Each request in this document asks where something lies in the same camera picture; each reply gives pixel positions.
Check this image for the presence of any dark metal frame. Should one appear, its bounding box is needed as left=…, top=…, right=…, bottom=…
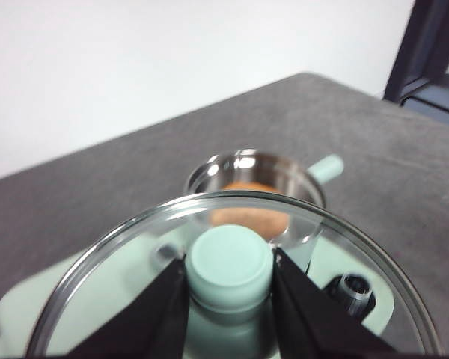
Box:
left=383, top=0, right=449, bottom=130

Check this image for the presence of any silver control dial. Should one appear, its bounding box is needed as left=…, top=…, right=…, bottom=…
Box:
left=338, top=273, right=376, bottom=312
left=156, top=242, right=180, bottom=265

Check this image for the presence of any brown potato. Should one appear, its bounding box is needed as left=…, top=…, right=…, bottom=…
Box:
left=209, top=180, right=289, bottom=240

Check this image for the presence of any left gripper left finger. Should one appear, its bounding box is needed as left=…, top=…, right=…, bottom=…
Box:
left=69, top=257, right=191, bottom=359

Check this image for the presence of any glass lid with green knob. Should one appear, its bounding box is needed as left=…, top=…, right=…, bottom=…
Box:
left=25, top=190, right=445, bottom=359

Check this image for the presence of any mint green pot with handle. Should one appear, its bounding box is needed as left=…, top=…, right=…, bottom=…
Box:
left=185, top=148, right=345, bottom=244

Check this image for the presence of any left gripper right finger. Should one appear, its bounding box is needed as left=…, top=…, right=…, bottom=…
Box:
left=272, top=248, right=402, bottom=359

